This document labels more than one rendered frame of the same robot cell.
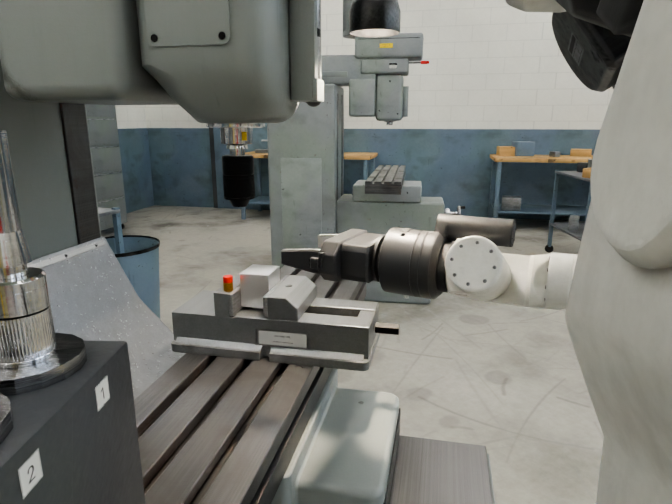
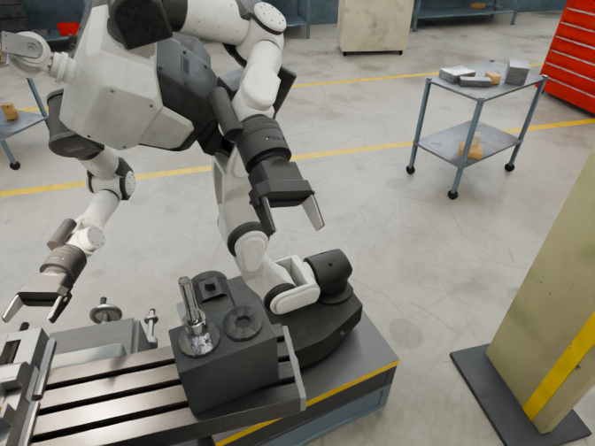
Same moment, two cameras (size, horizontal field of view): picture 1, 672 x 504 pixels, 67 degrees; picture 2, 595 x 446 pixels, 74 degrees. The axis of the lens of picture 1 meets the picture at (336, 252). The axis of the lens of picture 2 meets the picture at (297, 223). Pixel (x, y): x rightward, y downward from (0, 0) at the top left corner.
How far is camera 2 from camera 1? 107 cm
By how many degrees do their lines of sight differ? 100
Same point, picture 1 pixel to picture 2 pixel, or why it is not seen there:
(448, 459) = (63, 346)
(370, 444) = (83, 357)
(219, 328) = (16, 428)
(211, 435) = (131, 380)
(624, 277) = (239, 180)
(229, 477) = (159, 356)
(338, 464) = not seen: hidden behind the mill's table
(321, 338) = (38, 357)
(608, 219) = (240, 175)
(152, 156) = not seen: outside the picture
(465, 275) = (99, 242)
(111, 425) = not seen: hidden behind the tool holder
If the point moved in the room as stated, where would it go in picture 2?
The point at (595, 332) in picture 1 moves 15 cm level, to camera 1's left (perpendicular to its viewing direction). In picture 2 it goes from (234, 188) to (253, 219)
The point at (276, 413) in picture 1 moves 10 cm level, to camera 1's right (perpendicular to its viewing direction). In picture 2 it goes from (107, 363) to (104, 334)
